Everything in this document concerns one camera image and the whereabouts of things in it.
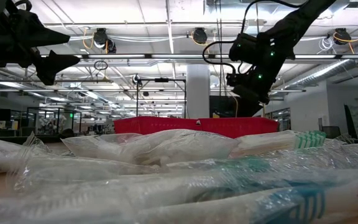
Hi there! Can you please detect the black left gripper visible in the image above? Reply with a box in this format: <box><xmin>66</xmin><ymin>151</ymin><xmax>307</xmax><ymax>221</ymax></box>
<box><xmin>0</xmin><ymin>0</ymin><xmax>81</xmax><ymax>86</ymax></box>

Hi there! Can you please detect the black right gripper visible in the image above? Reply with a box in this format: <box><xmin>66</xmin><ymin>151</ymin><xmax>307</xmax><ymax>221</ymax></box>
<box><xmin>227</xmin><ymin>58</ymin><xmax>279</xmax><ymax>118</ymax></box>

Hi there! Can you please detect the pink toothbrush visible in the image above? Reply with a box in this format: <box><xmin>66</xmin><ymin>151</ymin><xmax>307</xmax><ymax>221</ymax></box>
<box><xmin>237</xmin><ymin>129</ymin><xmax>328</xmax><ymax>162</ymax></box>

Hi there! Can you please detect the red plastic slotted basket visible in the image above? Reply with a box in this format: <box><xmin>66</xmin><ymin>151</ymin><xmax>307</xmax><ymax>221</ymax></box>
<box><xmin>197</xmin><ymin>117</ymin><xmax>280</xmax><ymax>139</ymax></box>
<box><xmin>113</xmin><ymin>116</ymin><xmax>200</xmax><ymax>135</ymax></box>

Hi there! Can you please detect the white pillar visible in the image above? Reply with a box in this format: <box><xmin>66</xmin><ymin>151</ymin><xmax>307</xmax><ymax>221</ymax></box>
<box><xmin>186</xmin><ymin>64</ymin><xmax>211</xmax><ymax>119</ymax></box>

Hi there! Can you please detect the black office chair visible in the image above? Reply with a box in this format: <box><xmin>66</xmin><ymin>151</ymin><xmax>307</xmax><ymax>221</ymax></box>
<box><xmin>321</xmin><ymin>126</ymin><xmax>341</xmax><ymax>139</ymax></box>

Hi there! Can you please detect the black leaning panel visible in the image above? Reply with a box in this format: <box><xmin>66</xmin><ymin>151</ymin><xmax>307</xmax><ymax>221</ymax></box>
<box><xmin>343</xmin><ymin>104</ymin><xmax>358</xmax><ymax>139</ymax></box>

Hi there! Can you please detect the black ceiling cable reel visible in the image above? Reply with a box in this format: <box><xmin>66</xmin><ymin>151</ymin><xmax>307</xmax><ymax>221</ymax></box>
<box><xmin>92</xmin><ymin>27</ymin><xmax>117</xmax><ymax>54</ymax></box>
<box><xmin>333</xmin><ymin>27</ymin><xmax>352</xmax><ymax>46</ymax></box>
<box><xmin>191</xmin><ymin>27</ymin><xmax>208</xmax><ymax>45</ymax></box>

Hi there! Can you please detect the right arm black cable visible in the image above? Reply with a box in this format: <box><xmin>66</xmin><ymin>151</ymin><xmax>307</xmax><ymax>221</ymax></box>
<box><xmin>201</xmin><ymin>39</ymin><xmax>239</xmax><ymax>75</ymax></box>

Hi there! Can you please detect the black camera frame stand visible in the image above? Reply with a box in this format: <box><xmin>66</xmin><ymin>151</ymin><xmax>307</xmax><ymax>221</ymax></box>
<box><xmin>135</xmin><ymin>77</ymin><xmax>188</xmax><ymax>119</ymax></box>

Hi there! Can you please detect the silver ventilation duct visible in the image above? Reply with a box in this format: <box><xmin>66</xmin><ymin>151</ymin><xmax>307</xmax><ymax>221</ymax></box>
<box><xmin>272</xmin><ymin>46</ymin><xmax>358</xmax><ymax>93</ymax></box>

